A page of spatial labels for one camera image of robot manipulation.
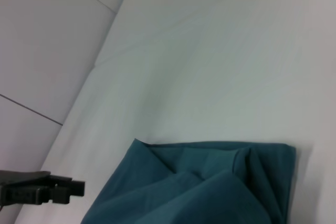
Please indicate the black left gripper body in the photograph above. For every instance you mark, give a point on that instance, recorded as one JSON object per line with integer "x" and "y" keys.
{"x": 18, "y": 187}

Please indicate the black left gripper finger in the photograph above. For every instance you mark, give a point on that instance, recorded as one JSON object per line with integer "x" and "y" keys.
{"x": 59, "y": 195}
{"x": 77, "y": 188}

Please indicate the teal FREE print T-shirt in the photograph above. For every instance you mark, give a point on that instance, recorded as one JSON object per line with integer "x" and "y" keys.
{"x": 197, "y": 187}

